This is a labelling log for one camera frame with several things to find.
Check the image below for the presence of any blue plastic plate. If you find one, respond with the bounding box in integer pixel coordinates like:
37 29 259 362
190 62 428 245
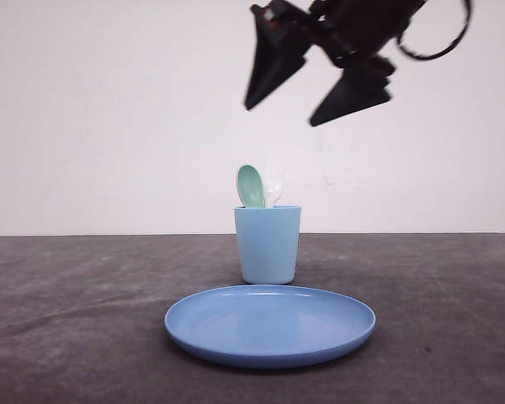
164 284 376 369

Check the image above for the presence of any light blue plastic cup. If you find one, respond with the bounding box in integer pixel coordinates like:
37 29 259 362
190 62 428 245
234 205 301 284

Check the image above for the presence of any mint green plastic spoon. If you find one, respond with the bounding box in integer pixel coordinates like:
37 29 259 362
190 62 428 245
237 165 265 208

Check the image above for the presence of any black cable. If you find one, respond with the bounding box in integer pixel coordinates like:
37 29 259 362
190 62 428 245
397 0 475 60

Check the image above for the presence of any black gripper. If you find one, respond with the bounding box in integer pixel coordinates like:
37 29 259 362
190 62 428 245
244 0 424 126

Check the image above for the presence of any white plastic fork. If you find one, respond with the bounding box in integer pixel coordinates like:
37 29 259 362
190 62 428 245
263 167 284 209

